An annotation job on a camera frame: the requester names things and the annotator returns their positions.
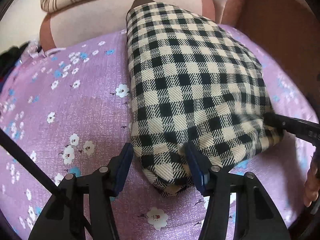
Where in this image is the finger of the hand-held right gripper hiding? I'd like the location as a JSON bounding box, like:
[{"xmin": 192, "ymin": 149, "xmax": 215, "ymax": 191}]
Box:
[{"xmin": 264, "ymin": 112, "xmax": 320, "ymax": 141}]

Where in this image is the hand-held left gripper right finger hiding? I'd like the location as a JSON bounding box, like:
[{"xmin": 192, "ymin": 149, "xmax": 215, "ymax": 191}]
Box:
[{"xmin": 184, "ymin": 141, "xmax": 292, "ymax": 240}]

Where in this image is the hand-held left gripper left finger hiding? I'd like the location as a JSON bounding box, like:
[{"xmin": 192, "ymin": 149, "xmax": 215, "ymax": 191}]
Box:
[{"xmin": 29, "ymin": 142, "xmax": 134, "ymax": 240}]

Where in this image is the black and beige checkered coat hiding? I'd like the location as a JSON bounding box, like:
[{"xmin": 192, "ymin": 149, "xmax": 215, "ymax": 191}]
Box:
[{"xmin": 126, "ymin": 0, "xmax": 284, "ymax": 198}]

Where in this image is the person's right hand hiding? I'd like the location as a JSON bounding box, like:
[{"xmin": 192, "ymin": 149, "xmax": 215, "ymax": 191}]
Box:
[{"xmin": 303, "ymin": 155, "xmax": 320, "ymax": 208}]

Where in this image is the purple floral bed sheet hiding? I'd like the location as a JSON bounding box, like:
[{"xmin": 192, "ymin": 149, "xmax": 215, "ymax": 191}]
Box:
[{"xmin": 0, "ymin": 24, "xmax": 320, "ymax": 240}]

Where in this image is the brown wooden nightstand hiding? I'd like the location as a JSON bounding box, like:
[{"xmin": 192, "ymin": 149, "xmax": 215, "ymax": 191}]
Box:
[{"xmin": 221, "ymin": 0, "xmax": 320, "ymax": 71}]

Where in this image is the pink padded headboard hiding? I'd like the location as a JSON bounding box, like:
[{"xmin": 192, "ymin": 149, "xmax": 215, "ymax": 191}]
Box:
[{"xmin": 39, "ymin": 0, "xmax": 250, "ymax": 52}]

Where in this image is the black garment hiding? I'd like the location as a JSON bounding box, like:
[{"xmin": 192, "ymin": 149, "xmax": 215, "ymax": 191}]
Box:
[{"xmin": 0, "ymin": 42, "xmax": 34, "ymax": 78}]

